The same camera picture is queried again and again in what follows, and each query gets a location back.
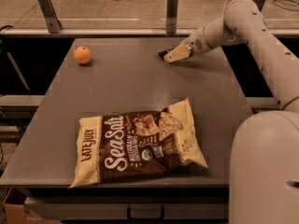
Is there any grey table drawer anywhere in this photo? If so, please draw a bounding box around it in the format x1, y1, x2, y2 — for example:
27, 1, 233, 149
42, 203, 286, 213
25, 198, 228, 221

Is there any metal guard rail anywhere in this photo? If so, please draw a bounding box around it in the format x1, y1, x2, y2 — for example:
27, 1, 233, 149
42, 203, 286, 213
1, 27, 299, 37

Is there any cardboard box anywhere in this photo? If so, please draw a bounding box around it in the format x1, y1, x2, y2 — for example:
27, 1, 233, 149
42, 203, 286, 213
3, 189, 61, 224

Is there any left metal rail bracket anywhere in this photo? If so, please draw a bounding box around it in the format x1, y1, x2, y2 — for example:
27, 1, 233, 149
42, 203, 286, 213
37, 0, 62, 34

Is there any brown sea salt chip bag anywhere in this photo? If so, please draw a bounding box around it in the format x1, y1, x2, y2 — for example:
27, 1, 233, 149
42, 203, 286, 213
71, 99, 207, 188

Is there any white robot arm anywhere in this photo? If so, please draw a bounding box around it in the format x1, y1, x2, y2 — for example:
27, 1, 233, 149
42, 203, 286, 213
163, 0, 299, 224

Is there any orange fruit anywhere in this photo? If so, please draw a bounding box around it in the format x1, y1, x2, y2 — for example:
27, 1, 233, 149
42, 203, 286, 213
74, 46, 92, 64

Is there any black rxbar chocolate bar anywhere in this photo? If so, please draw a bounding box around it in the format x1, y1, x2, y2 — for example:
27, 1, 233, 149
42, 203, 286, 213
158, 50, 166, 60

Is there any middle metal rail bracket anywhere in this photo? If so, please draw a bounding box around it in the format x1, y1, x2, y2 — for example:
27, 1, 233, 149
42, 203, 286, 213
165, 0, 178, 34

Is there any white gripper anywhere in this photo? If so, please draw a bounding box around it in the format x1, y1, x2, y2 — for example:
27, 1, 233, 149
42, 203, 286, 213
164, 28, 211, 63

